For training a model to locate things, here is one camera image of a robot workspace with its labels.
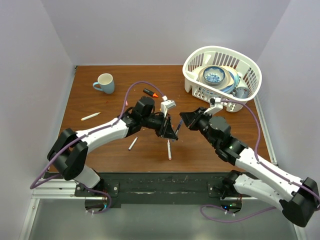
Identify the blue patterned bowl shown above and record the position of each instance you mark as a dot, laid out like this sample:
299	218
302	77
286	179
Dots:
213	75

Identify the grey pen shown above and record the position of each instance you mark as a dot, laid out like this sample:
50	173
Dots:
133	143

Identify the grey cup in basket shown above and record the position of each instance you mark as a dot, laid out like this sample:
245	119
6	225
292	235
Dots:
241	92

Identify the white plastic dish basket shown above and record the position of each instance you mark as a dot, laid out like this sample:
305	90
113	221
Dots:
249	73

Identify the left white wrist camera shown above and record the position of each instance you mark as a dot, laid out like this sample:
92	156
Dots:
166	105

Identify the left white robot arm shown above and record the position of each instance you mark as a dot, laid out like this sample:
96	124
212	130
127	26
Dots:
69	153

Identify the white pink pen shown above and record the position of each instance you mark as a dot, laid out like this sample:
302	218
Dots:
169	150

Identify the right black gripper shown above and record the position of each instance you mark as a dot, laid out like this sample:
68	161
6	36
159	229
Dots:
190	118

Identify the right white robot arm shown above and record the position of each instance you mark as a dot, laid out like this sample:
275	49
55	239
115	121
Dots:
298	199

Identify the black orange highlighter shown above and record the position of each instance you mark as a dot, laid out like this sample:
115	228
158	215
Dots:
150	93

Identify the stacked plates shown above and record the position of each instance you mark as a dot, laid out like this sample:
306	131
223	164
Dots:
228	84

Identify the dark blue pen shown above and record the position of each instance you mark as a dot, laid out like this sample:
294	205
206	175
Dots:
177	129

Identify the white yellow pen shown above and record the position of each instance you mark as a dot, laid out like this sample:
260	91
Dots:
90	116

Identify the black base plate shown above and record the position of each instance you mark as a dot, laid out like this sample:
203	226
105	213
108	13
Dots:
172	188

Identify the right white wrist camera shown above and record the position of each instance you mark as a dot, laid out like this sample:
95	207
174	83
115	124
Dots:
216	105

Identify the light blue mug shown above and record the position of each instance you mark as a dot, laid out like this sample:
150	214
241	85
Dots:
105	83

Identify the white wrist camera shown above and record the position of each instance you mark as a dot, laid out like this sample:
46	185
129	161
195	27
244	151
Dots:
216	105
166	105

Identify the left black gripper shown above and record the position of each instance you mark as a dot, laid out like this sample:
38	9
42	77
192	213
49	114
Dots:
165	128

